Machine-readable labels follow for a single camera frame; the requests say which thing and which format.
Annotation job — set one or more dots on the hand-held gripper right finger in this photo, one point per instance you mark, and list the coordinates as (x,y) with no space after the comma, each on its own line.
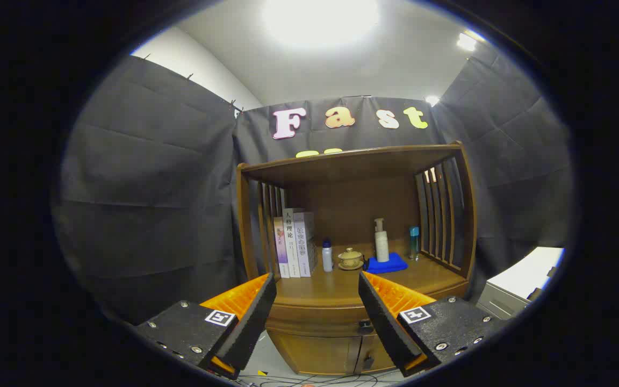
(384,322)

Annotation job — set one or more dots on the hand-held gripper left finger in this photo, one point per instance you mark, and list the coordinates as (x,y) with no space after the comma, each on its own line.
(250,322)

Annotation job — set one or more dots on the wooden drawer with black knob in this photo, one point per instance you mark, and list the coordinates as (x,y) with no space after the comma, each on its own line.
(315,322)

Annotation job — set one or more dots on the wooden countertop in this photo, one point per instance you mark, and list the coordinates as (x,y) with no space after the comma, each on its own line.
(336,287)

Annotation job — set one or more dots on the wooden cabinet with slatted sides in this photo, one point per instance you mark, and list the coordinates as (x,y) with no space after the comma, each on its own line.
(342,199)

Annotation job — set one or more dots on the grey filing cabinet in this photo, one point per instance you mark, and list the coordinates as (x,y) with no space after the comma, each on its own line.
(524,274)

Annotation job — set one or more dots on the blue folded cloth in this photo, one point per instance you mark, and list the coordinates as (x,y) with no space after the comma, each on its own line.
(387,265)

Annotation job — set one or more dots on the yellow lidded teacup with saucer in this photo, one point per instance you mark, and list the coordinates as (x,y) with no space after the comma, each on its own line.
(350,259)

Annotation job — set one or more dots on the white pump bottle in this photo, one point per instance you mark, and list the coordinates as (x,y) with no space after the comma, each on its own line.
(382,247)

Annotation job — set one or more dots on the thin purple book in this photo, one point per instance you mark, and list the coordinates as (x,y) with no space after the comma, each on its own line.
(281,252)

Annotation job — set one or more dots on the clear bottle with teal cap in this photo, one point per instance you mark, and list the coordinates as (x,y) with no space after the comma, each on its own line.
(414,244)

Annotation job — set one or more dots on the white bottle with blue cap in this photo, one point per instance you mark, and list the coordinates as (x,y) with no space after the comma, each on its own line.
(327,260)

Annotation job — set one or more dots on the tall white book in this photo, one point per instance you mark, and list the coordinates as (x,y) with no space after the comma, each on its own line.
(290,242)

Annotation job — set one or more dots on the small ceiling light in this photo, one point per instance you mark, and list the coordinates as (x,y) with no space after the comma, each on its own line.
(466,41)
(432,100)

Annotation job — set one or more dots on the large ceiling light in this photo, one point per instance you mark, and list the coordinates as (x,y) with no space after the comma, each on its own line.
(320,21)

